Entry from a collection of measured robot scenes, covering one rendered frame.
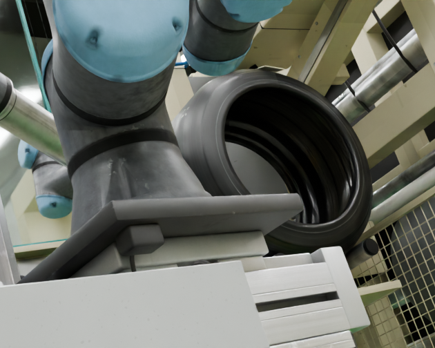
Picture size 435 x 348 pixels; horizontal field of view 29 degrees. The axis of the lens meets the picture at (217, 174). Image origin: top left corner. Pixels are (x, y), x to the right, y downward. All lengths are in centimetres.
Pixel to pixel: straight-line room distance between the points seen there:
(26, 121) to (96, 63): 91
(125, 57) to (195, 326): 25
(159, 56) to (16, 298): 28
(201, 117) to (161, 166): 122
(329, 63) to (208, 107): 59
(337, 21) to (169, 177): 167
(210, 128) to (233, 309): 141
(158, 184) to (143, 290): 23
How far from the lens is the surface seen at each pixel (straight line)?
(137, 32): 71
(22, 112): 162
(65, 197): 183
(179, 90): 252
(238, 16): 84
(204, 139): 198
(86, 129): 83
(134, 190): 79
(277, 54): 266
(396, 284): 212
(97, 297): 55
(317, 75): 252
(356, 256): 213
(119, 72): 73
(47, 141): 167
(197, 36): 93
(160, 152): 82
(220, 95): 207
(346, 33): 246
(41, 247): 248
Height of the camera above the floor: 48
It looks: 20 degrees up
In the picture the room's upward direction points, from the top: 19 degrees counter-clockwise
